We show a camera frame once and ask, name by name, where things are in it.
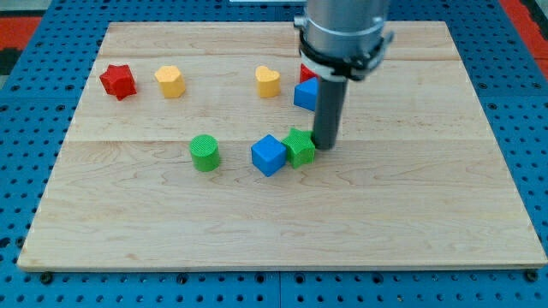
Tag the blue cube block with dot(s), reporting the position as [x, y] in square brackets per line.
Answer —
[268, 155]

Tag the green star block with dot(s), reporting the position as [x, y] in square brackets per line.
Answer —
[299, 147]

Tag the red block behind arm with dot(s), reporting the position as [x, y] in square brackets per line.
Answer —
[306, 73]

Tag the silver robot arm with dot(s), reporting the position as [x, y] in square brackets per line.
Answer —
[343, 39]

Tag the red star block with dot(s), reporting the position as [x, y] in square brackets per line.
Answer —
[118, 81]

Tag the blue triangle block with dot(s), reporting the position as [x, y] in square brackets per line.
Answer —
[305, 94]

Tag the green cylinder block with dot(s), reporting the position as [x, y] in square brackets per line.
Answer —
[204, 152]

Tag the yellow heart block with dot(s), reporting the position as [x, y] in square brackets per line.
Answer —
[267, 82]

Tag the wooden board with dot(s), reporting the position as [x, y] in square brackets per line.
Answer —
[416, 180]

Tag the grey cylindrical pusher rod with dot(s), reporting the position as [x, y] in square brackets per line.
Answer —
[328, 110]

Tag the yellow hexagon block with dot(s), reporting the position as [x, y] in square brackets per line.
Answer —
[171, 81]

